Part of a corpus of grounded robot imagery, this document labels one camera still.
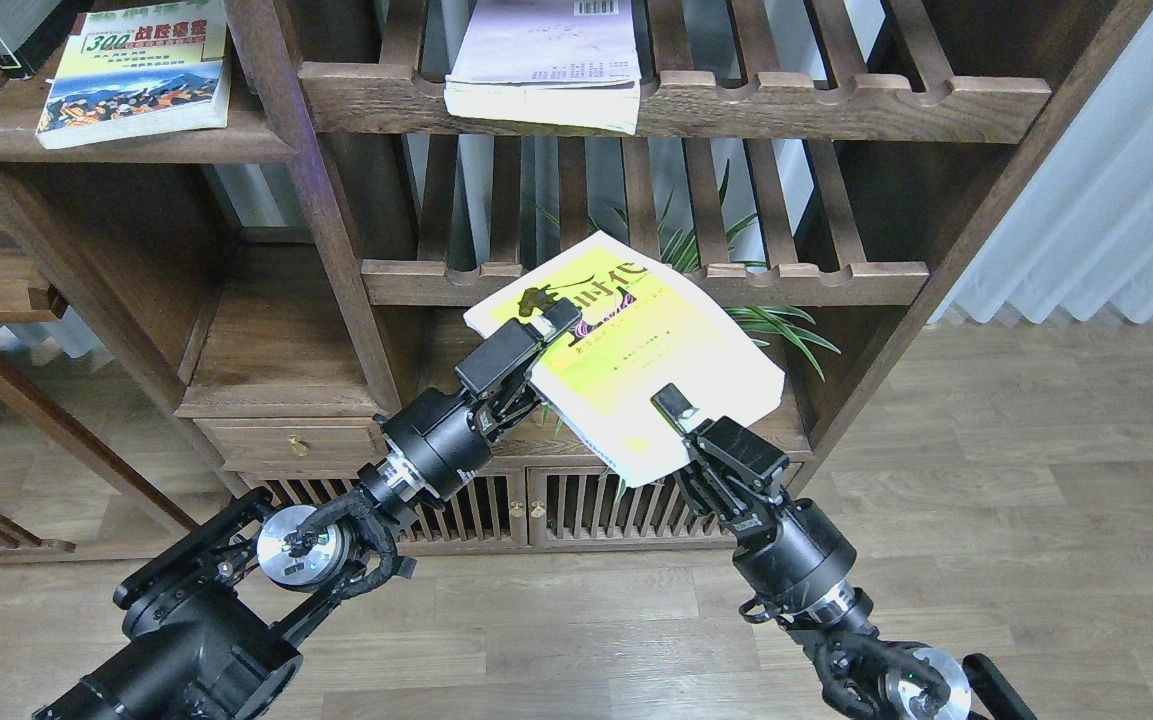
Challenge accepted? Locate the white lavender book stack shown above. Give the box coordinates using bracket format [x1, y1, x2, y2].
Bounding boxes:
[443, 1, 641, 135]

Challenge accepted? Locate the white pleated curtain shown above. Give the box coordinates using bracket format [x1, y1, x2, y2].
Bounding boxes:
[933, 10, 1153, 323]

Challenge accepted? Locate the dark book top left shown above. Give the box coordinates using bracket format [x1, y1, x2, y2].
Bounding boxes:
[0, 1, 92, 78]

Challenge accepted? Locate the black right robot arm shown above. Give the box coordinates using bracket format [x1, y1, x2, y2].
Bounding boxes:
[651, 387, 1033, 719]

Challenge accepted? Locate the dark wooden bookshelf cabinet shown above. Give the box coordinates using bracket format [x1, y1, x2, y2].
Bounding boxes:
[0, 1, 1153, 500]

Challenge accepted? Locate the green spider plant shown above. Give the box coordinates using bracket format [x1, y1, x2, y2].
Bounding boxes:
[534, 162, 841, 378]

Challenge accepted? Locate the colourful cover paperback book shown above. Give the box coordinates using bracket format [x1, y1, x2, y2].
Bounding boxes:
[36, 1, 229, 150]

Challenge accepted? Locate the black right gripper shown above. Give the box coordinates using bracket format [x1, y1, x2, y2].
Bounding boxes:
[651, 384, 856, 612]

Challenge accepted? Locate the brass drawer knob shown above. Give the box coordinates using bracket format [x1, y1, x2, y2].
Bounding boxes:
[287, 436, 310, 457]

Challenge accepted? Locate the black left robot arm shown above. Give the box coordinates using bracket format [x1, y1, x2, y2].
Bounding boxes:
[35, 300, 580, 719]

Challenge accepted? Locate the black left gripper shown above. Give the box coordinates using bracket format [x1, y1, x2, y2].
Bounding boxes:
[380, 299, 581, 501]

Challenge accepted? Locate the yellow green magazine stack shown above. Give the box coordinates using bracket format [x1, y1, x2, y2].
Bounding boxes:
[464, 232, 785, 487]

